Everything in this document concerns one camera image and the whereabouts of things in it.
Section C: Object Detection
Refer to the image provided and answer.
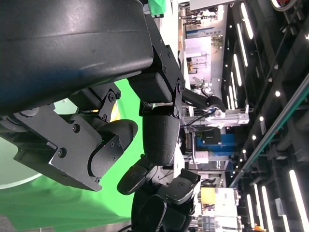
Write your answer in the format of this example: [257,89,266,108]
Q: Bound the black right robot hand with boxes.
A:
[117,154,202,232]

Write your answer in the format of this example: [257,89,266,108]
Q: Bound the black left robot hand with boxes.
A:
[0,0,186,191]

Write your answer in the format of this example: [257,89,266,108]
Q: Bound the grey-green bowl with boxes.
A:
[0,96,121,190]

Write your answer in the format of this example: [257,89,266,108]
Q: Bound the green tablecloth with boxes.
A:
[0,79,174,225]

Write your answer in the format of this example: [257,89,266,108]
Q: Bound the blue cabinet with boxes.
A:
[197,131,235,152]

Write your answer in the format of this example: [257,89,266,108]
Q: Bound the green printed cloth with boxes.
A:
[147,0,168,18]

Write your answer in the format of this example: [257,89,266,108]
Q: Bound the silver aluminium rail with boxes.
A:
[183,104,254,127]

